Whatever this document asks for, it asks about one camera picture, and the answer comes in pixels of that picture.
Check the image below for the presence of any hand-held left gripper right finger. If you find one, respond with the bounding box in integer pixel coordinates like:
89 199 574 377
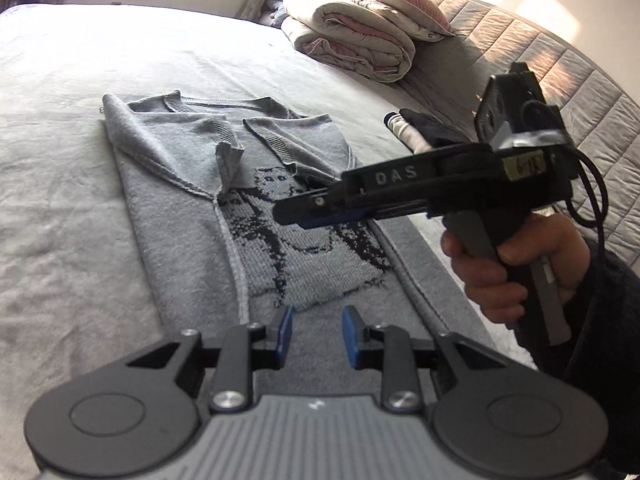
341 306 523 413

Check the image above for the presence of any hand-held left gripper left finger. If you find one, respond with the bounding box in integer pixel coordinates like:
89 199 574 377
126 306 295 413

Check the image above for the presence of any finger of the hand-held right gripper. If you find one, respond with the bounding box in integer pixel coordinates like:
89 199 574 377
272 177 381 229

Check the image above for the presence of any grey knit sweater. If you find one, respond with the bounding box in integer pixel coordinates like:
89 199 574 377
100 90 496 396

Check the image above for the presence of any person's right forearm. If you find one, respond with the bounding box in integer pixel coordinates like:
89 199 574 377
515 237 640 480

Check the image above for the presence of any person's right hand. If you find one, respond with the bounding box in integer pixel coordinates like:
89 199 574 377
441 212 593 326

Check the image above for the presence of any folded black cloth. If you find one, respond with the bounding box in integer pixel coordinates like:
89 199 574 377
400 108 476 148

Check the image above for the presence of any grey quilted headboard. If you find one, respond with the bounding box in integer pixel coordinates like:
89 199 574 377
400 0 640 256

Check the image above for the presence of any folded pink white quilt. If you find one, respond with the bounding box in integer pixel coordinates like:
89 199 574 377
280 0 418 83

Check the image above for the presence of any pink pillow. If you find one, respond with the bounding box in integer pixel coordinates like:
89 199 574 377
325 0 456 43

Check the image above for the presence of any small printed cloth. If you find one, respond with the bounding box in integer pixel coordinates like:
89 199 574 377
267 0 301 28

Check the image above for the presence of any grey bed blanket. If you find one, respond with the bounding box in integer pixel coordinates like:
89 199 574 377
0 2 541 480

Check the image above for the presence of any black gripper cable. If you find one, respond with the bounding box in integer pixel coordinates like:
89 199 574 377
520 102 608 228

